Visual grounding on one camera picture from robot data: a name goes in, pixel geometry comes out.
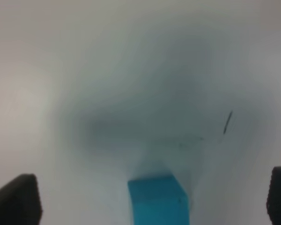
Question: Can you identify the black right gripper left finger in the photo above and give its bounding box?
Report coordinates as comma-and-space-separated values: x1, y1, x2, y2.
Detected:
0, 174, 43, 225

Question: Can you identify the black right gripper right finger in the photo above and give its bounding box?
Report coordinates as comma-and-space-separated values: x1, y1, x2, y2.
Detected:
266, 166, 281, 225

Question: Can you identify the loose blue block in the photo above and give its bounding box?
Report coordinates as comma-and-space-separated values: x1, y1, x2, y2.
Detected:
128, 175, 190, 225

